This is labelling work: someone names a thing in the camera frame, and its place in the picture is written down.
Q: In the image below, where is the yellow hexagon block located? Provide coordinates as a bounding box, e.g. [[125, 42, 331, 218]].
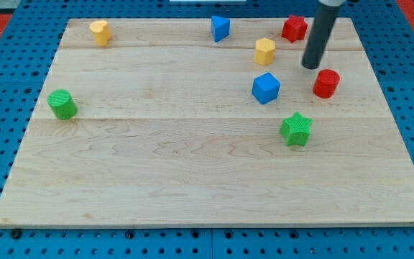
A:
[[254, 38, 275, 65]]

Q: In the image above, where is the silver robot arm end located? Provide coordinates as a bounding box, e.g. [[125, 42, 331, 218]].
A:
[[318, 0, 346, 7]]

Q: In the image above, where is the wooden board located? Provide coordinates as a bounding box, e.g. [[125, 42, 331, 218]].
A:
[[0, 18, 414, 229]]

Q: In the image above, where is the blue cube block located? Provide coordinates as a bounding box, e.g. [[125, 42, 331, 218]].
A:
[[252, 73, 280, 104]]

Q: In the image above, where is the green star block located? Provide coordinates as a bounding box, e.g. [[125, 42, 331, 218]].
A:
[[280, 112, 313, 147]]

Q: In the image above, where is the blue triangle block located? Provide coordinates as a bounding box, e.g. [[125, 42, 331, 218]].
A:
[[211, 16, 231, 42]]

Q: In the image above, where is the red cylinder block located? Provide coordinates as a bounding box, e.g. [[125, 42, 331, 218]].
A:
[[313, 69, 341, 99]]

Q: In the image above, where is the red star block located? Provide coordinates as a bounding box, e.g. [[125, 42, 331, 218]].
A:
[[281, 15, 308, 42]]

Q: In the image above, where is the yellow heart block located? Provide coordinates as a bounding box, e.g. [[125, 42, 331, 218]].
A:
[[89, 19, 111, 47]]

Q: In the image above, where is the green cylinder block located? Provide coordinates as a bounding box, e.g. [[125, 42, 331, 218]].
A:
[[47, 89, 78, 120]]

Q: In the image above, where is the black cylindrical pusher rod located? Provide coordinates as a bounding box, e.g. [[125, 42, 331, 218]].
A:
[[301, 2, 340, 70]]

